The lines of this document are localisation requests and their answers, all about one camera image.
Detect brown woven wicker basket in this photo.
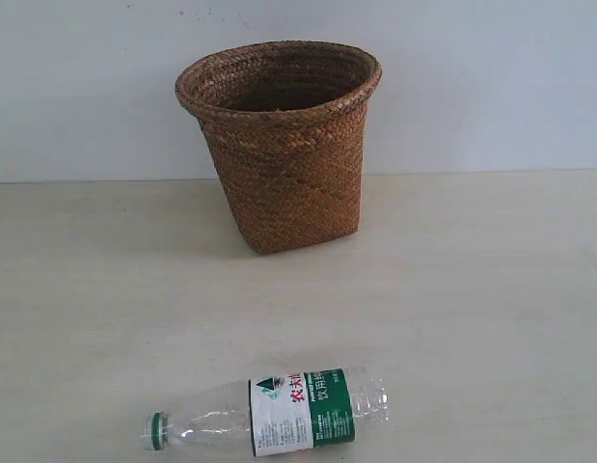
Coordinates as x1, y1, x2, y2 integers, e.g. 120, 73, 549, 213
175, 41, 383, 255

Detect clear plastic water bottle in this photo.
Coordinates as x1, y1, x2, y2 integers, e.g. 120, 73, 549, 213
141, 368, 390, 461

